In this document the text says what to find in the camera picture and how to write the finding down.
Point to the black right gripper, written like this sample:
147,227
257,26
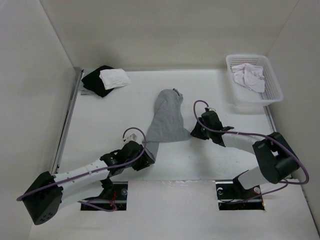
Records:
196,132

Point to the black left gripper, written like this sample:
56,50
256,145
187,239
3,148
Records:
144,162

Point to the grey tank top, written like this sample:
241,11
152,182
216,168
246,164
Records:
167,125

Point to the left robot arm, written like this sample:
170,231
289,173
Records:
49,193

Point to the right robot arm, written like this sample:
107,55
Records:
275,158

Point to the pink tank top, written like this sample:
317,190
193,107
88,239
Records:
249,76

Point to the folded white tank top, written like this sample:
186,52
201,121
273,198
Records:
114,78

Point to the folded black tank top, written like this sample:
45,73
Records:
93,83

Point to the white plastic basket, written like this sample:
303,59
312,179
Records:
244,97

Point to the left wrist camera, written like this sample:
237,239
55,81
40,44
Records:
133,137

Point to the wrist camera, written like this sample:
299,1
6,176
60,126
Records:
209,109
133,137

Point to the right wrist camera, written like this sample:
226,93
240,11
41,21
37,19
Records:
209,109

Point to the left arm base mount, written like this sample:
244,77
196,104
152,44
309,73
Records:
112,200

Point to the right metal table rail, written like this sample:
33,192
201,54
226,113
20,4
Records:
269,118

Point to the metal table rail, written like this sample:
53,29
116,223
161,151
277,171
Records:
269,118
67,120

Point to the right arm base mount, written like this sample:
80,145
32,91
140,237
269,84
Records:
231,196

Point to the left metal table rail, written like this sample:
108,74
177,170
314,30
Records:
67,120

